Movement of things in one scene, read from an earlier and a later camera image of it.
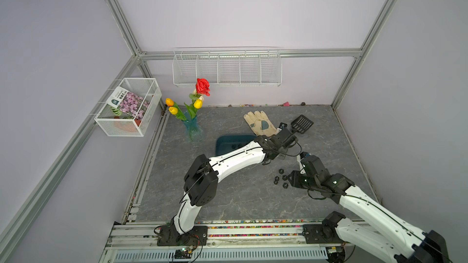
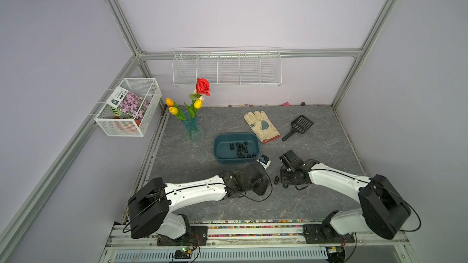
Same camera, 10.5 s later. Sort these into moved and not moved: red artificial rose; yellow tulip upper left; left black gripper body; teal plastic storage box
Moved: left black gripper body
Not moved: yellow tulip upper left; red artificial rose; teal plastic storage box
